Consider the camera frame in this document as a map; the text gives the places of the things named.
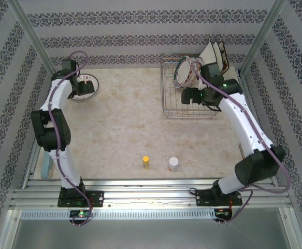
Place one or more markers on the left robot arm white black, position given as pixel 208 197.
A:
pixel 51 129

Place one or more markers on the round plate red pattern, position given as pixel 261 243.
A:
pixel 194 75

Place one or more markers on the small yellow bottle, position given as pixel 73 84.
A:
pixel 145 162

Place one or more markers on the aluminium side rail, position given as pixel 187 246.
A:
pixel 255 109
pixel 34 166

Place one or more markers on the pale teal plastic object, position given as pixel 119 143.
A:
pixel 47 166

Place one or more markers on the aluminium extrusion mounting rail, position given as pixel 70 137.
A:
pixel 150 194

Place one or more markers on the round plate green red rim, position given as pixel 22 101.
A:
pixel 183 72

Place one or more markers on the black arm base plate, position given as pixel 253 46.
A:
pixel 202 198
pixel 97 198

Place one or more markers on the square cream plate dark rim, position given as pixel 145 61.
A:
pixel 209 55
pixel 217 52

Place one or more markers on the small green circuit board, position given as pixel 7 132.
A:
pixel 81 214
pixel 222 213

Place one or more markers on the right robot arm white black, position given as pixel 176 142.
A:
pixel 244 124

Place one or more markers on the small white bottle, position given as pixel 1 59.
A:
pixel 173 164

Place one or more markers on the grey sheet metal panel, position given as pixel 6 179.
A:
pixel 150 233

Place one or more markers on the square plate red brown picture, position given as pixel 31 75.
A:
pixel 225 61

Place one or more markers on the aluminium frame post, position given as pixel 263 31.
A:
pixel 264 31
pixel 31 33

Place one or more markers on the round plate orange radial pattern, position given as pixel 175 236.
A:
pixel 199 60

